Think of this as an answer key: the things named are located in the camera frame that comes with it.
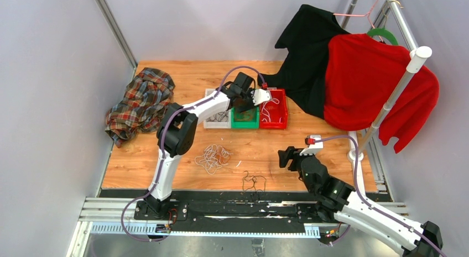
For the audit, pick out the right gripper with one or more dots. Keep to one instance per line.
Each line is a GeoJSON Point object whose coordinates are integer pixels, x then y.
{"type": "Point", "coordinates": [291, 152]}

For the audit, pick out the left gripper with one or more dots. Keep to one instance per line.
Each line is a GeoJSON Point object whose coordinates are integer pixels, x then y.
{"type": "Point", "coordinates": [251, 105]}

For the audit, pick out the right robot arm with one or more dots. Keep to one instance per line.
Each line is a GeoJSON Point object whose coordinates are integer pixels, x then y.
{"type": "Point", "coordinates": [339, 201]}

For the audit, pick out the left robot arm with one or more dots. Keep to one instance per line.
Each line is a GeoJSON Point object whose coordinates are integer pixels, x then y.
{"type": "Point", "coordinates": [177, 133]}

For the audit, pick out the green plastic bin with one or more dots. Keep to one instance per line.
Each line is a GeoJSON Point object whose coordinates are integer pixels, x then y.
{"type": "Point", "coordinates": [245, 120]}

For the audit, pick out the white plastic bin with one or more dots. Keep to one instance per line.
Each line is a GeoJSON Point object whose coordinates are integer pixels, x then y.
{"type": "Point", "coordinates": [216, 118]}

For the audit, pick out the red plastic bin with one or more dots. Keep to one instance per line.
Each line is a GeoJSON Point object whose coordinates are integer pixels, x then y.
{"type": "Point", "coordinates": [274, 114]}

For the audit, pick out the black t-shirt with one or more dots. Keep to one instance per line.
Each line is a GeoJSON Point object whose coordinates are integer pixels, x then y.
{"type": "Point", "coordinates": [302, 74]}

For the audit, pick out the plaid flannel shirt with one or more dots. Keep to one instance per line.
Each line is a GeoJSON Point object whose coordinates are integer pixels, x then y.
{"type": "Point", "coordinates": [142, 107]}

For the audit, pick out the red sweater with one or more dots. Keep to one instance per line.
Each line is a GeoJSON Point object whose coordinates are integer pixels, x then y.
{"type": "Point", "coordinates": [361, 75]}

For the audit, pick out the green hanger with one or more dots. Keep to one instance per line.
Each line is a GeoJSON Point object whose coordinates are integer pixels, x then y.
{"type": "Point", "coordinates": [382, 32]}

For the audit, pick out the white clothes rack pole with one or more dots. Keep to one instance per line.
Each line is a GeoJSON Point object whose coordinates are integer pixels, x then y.
{"type": "Point", "coordinates": [418, 57]}

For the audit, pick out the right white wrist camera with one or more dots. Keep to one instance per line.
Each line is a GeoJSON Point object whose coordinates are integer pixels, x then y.
{"type": "Point", "coordinates": [313, 145]}

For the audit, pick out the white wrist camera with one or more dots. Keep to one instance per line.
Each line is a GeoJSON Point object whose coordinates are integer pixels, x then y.
{"type": "Point", "coordinates": [313, 145]}
{"type": "Point", "coordinates": [260, 96]}

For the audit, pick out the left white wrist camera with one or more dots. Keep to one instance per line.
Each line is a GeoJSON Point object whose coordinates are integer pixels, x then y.
{"type": "Point", "coordinates": [260, 96]}

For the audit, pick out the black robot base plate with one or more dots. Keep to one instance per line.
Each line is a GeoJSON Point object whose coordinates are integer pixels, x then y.
{"type": "Point", "coordinates": [238, 212]}

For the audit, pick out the pink wire hanger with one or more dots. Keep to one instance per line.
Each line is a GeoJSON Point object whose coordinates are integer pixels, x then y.
{"type": "Point", "coordinates": [386, 5]}

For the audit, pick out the aluminium frame rail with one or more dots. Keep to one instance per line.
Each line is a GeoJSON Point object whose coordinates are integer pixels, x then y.
{"type": "Point", "coordinates": [113, 25]}

